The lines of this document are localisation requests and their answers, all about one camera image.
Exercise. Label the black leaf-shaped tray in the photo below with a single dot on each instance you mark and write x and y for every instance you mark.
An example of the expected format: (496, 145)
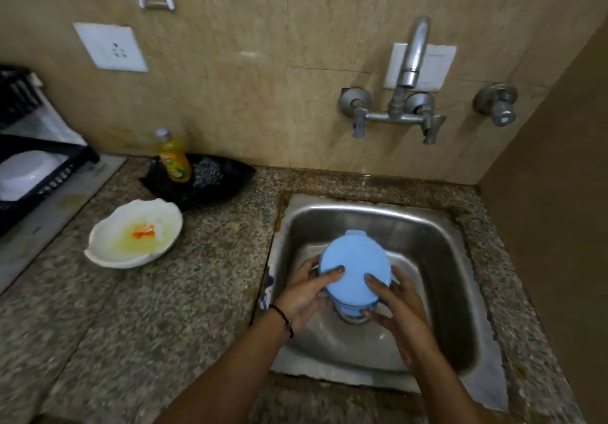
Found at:
(216, 184)

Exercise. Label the orange soap piece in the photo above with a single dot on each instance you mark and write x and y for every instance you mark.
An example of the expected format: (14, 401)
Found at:
(143, 232)

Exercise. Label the black dish rack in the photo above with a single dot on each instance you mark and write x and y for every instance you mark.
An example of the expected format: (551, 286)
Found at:
(33, 153)

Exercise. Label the yellow dish soap bottle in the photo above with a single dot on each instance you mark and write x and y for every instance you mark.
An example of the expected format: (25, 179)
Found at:
(173, 157)

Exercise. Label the chrome wall tap valve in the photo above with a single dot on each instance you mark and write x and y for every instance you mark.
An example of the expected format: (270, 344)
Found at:
(496, 103)

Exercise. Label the steel wool scrubber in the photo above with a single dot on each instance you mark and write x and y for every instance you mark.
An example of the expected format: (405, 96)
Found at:
(206, 172)

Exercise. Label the person's left thumb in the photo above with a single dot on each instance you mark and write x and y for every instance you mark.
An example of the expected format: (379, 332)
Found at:
(329, 276)

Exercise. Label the person's left forearm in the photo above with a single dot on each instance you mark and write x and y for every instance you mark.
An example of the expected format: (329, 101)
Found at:
(228, 376)

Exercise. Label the person's right thumb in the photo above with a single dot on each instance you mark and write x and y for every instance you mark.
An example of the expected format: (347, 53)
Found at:
(377, 287)

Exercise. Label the blue lidded container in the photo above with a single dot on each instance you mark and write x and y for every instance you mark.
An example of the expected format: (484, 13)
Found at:
(355, 270)

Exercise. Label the stainless steel sink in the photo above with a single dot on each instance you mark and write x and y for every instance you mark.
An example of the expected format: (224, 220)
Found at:
(380, 295)

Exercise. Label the chrome wall faucet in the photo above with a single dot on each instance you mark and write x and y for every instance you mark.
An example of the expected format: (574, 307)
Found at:
(401, 89)

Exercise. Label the white leaf-shaped bowl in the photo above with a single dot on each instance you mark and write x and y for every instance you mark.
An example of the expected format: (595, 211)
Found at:
(135, 233)

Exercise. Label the person's right forearm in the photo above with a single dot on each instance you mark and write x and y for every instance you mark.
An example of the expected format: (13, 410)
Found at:
(444, 385)

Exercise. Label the person's left hand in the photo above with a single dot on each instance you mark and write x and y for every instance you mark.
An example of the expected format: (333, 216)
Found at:
(300, 298)

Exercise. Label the steel drainboard tray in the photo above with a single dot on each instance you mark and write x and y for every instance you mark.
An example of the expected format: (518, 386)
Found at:
(47, 214)

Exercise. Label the white wall socket plate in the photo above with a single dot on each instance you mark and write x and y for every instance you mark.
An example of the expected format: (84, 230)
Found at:
(111, 47)

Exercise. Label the person's right hand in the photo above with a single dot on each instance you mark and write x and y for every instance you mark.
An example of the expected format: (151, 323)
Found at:
(406, 314)

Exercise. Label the white switch plate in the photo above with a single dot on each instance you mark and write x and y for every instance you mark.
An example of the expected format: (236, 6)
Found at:
(439, 67)

